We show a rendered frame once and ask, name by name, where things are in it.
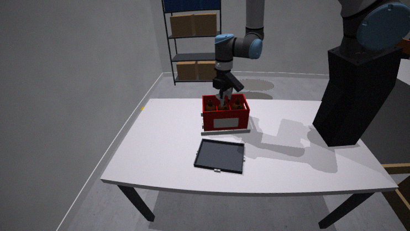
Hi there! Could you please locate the dark red plastic crate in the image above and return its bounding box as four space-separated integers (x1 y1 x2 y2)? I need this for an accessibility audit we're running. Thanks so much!
202 94 249 131

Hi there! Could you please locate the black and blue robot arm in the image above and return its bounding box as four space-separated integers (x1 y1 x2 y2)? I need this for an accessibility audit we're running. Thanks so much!
214 0 410 92

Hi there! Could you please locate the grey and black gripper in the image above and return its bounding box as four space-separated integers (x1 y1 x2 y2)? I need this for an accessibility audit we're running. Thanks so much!
213 68 233 107

